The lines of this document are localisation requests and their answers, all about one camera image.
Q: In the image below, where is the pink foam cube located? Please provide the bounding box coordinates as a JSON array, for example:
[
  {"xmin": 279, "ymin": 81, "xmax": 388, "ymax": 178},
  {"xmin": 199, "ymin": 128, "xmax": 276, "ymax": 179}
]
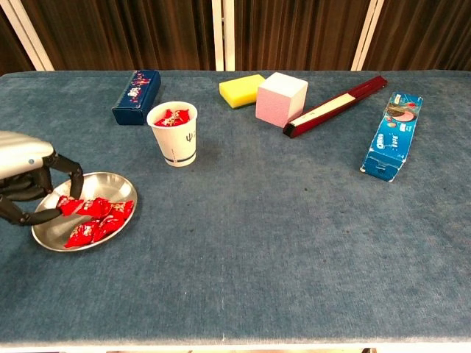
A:
[{"xmin": 255, "ymin": 71, "xmax": 309, "ymax": 129}]

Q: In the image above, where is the blue Oreo cookie box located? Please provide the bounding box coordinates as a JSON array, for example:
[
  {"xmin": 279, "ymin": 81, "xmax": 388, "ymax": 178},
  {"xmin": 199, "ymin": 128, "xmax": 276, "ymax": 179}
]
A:
[{"xmin": 359, "ymin": 91, "xmax": 424, "ymax": 183}]

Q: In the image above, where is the blue table cloth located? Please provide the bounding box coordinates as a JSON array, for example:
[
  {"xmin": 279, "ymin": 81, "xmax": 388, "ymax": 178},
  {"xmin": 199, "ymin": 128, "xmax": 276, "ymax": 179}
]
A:
[{"xmin": 0, "ymin": 69, "xmax": 471, "ymax": 349}]

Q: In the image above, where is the dark brown curtain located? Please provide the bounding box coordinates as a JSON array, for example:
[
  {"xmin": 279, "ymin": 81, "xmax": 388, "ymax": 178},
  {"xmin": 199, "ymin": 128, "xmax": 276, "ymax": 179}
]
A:
[
  {"xmin": 20, "ymin": 0, "xmax": 217, "ymax": 71},
  {"xmin": 234, "ymin": 0, "xmax": 373, "ymax": 71},
  {"xmin": 0, "ymin": 7, "xmax": 37, "ymax": 76},
  {"xmin": 363, "ymin": 0, "xmax": 471, "ymax": 71}
]

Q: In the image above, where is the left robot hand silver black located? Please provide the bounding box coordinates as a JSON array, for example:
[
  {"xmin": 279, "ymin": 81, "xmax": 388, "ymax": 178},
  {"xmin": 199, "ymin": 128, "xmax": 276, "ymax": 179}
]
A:
[{"xmin": 0, "ymin": 130, "xmax": 85, "ymax": 227}]

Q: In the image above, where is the white frame post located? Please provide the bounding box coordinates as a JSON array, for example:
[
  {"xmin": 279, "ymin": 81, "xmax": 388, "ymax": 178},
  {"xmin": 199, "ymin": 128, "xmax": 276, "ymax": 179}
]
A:
[
  {"xmin": 211, "ymin": 0, "xmax": 225, "ymax": 71},
  {"xmin": 350, "ymin": 0, "xmax": 386, "ymax": 71},
  {"xmin": 224, "ymin": 0, "xmax": 236, "ymax": 71},
  {"xmin": 0, "ymin": 0, "xmax": 55, "ymax": 71}
]

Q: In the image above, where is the yellow sponge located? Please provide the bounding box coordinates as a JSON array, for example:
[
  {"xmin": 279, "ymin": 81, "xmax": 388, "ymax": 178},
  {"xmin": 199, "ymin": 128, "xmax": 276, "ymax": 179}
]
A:
[{"xmin": 219, "ymin": 74, "xmax": 266, "ymax": 110}]

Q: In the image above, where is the white paper cup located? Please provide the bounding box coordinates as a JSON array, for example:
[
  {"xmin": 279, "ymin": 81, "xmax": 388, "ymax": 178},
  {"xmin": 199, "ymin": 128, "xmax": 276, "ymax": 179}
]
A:
[{"xmin": 146, "ymin": 101, "xmax": 199, "ymax": 168}]

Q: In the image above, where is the dark blue printed box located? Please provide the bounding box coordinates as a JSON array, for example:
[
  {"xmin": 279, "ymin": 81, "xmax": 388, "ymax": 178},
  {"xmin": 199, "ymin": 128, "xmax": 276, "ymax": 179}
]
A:
[{"xmin": 111, "ymin": 69, "xmax": 162, "ymax": 126}]

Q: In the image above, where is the round metal plate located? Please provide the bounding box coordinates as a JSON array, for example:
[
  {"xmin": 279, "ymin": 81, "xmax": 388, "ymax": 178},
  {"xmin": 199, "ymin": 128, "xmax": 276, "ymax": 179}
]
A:
[{"xmin": 31, "ymin": 171, "xmax": 138, "ymax": 253}]

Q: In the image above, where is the long dark red box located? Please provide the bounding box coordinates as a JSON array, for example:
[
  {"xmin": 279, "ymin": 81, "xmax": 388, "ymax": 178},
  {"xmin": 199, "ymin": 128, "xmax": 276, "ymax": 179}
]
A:
[{"xmin": 282, "ymin": 75, "xmax": 389, "ymax": 140}]

